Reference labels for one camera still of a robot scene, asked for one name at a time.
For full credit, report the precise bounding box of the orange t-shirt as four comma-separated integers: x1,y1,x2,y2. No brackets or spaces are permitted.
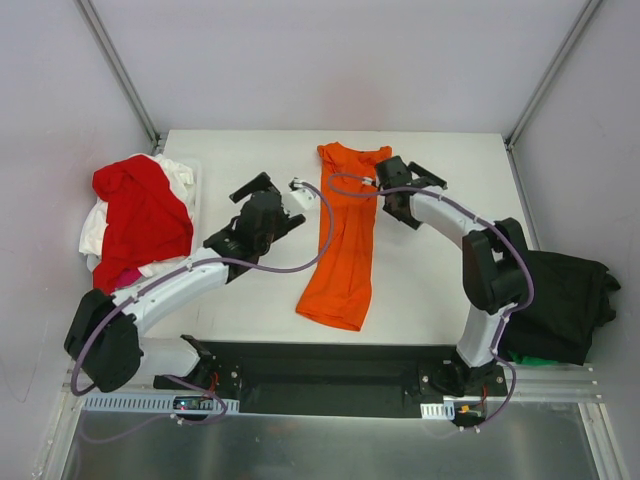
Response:
296,142,393,332

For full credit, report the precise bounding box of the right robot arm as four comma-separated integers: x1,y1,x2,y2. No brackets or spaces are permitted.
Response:
375,156,535,397

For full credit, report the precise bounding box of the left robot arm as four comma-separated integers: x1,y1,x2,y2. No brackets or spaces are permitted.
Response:
64,173,317,396

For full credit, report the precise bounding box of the black t-shirt stack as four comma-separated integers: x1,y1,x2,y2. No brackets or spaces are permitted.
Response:
499,250,621,365

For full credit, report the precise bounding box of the red t-shirt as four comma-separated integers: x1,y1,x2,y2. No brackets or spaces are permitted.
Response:
92,154,194,294

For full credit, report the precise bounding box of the pink garment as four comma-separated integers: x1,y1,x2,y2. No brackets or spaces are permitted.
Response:
115,269,142,289

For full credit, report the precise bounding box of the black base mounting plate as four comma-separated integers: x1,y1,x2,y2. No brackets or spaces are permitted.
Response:
183,341,507,418

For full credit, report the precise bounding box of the white t-shirt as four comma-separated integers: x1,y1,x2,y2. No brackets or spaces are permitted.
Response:
79,154,203,278

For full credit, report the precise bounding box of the green t-shirt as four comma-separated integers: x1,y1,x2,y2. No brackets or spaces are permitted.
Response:
508,351,558,367

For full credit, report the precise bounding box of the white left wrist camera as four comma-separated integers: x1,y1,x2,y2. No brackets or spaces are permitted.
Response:
282,177,317,216

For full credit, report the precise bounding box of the right aluminium frame post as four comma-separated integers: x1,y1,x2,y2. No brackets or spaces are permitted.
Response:
504,0,605,152

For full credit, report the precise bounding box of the aluminium frame post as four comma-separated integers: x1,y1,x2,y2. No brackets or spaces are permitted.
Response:
504,0,605,152
74,0,164,153

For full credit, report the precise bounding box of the left aluminium frame post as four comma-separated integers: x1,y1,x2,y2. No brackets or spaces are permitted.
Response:
74,0,164,153

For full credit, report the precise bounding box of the left slotted cable duct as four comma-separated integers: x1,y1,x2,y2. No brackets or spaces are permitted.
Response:
83,393,223,416

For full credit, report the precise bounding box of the slotted cable duct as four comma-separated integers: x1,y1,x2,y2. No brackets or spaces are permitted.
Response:
83,393,223,416
420,401,455,421

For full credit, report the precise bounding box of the right slotted cable duct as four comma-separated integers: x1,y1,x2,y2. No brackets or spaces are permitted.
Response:
420,401,455,421

